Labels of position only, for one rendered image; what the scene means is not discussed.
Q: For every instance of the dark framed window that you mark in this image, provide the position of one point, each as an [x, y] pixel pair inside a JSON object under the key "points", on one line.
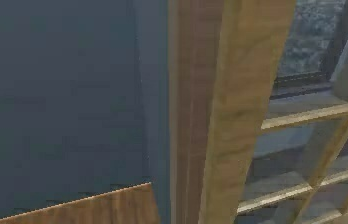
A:
{"points": [[310, 40]]}

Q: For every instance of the tan wooden shelf unit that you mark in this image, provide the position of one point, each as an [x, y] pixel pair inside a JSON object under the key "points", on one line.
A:
{"points": [[245, 100]]}

